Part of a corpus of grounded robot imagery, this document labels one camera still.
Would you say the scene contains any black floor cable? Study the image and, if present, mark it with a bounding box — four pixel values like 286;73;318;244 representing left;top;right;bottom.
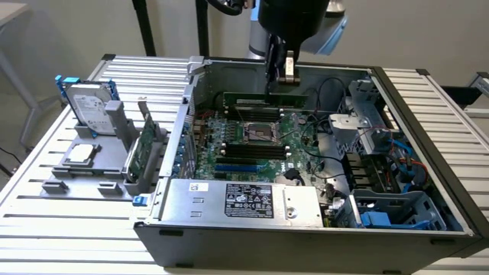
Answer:
0;147;22;176

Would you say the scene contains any green motherboard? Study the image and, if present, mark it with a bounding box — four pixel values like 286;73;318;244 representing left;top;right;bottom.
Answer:
185;110;334;190

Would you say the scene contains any blue wire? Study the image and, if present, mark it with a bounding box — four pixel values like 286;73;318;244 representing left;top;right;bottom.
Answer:
383;136;414;193

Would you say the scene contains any black open PC case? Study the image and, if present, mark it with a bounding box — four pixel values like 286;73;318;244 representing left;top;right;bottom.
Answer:
133;56;485;273

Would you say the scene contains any green RAM stick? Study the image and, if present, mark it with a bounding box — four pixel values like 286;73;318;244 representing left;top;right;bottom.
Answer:
221;91;309;111

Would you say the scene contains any grey drive bay cage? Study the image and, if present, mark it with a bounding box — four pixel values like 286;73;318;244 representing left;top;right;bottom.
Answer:
347;188;449;230

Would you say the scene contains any black corrugated hose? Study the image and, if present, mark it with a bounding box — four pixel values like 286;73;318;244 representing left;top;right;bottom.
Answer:
206;0;245;17

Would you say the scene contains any grey parts rack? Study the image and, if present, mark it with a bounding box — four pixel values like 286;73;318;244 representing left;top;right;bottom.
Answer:
40;100;170;203

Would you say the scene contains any hard drive in blue caddy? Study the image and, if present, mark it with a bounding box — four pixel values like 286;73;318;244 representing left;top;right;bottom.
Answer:
54;74;117;130

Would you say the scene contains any thin black wire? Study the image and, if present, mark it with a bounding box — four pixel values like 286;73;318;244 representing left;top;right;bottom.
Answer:
314;77;349;112

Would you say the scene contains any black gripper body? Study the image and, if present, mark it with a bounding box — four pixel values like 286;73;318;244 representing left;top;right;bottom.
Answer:
255;0;330;41

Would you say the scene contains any blue drive latch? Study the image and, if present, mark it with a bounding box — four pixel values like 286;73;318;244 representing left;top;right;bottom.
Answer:
359;211;393;229

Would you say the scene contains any orange wire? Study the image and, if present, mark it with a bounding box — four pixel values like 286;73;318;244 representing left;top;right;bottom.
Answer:
403;158;429;184

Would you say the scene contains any CPU socket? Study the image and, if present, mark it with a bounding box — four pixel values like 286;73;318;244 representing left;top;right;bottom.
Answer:
238;120;282;144

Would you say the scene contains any silver CPU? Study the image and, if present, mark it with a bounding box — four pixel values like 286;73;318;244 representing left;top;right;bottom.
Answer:
65;143;101;165

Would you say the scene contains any silver power supply unit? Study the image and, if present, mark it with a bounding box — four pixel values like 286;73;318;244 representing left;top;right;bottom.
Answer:
158;178;326;229

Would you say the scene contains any black fan shroud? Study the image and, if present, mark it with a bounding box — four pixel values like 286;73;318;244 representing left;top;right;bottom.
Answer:
341;151;398;193

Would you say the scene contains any silver hard disk drive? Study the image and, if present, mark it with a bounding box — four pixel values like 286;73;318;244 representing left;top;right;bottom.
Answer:
62;82;116;135

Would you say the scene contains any blue expansion slot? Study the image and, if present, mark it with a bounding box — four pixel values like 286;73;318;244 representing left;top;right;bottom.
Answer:
214;163;258;174

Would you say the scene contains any black frame pole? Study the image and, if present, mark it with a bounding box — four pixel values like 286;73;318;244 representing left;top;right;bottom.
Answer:
194;0;211;57
130;0;158;57

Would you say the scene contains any metal disk bay cage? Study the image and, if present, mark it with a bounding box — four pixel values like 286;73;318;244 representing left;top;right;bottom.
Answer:
327;79;402;156

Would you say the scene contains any green graphics card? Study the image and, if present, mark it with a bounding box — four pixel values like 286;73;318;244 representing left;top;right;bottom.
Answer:
124;100;163;184

